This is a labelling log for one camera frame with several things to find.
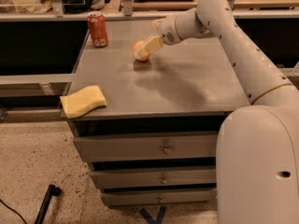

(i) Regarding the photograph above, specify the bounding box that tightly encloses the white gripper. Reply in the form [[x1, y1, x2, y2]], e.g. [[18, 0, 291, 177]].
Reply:
[[140, 15, 181, 56]]

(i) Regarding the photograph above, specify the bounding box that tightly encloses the orange fruit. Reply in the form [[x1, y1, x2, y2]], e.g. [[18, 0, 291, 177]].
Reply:
[[132, 40, 150, 62]]

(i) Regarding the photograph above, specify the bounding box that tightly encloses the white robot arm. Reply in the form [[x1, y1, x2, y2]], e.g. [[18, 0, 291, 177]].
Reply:
[[133, 0, 299, 224]]

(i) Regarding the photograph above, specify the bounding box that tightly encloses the yellow sponge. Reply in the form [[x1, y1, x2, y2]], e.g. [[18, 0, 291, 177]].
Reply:
[[60, 85, 107, 119]]

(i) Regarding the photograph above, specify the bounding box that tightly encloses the red soda can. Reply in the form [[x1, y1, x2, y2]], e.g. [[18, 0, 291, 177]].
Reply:
[[87, 11, 108, 48]]

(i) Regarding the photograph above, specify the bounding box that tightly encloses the grey drawer cabinet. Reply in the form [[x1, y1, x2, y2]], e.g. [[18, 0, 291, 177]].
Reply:
[[68, 21, 249, 194]]

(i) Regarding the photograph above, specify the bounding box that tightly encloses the top grey drawer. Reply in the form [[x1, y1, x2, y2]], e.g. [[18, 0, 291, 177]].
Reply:
[[74, 132, 217, 162]]

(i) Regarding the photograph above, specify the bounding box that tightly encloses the grey drawer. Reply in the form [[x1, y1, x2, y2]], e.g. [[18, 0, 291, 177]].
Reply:
[[91, 166, 216, 189], [74, 132, 217, 162], [101, 188, 216, 207]]

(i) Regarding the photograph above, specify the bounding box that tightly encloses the middle grey drawer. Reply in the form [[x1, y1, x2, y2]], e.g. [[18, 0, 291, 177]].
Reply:
[[91, 166, 216, 189]]

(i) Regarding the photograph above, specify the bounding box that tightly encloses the bottom grey drawer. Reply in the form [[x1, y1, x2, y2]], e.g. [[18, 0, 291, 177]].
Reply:
[[101, 188, 216, 207]]

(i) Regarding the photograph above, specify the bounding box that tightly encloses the black tool on floor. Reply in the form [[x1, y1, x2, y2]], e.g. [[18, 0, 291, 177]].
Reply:
[[35, 185, 62, 224]]

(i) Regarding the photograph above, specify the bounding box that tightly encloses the black cable on floor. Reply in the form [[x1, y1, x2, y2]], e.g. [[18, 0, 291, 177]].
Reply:
[[0, 198, 29, 224]]

